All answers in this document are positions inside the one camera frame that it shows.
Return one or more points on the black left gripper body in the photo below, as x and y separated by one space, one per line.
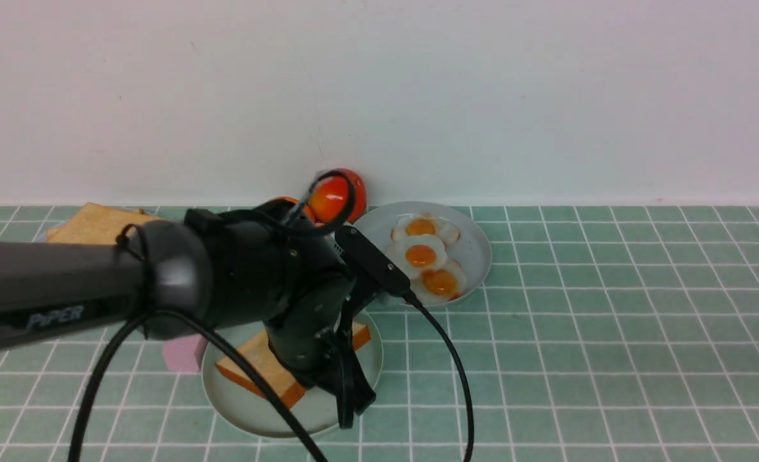
313 338

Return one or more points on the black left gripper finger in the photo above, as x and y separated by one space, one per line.
344 379

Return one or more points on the toast slice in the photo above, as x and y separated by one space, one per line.
253 344
96 224

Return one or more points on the fried egg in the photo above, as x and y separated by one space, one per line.
418 254
436 287
425 224

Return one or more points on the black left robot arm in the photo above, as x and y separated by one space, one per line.
268 265

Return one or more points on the green empty plate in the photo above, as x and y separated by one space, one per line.
316 411

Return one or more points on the pink cube block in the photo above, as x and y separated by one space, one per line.
184 355

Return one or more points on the orange fruit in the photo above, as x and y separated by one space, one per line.
287 203

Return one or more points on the red tomato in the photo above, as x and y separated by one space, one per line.
330 196

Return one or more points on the grey plate with eggs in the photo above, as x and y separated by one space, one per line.
472 251

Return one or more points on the grey plate with bread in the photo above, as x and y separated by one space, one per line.
50 232

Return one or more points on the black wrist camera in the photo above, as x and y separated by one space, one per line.
368 261

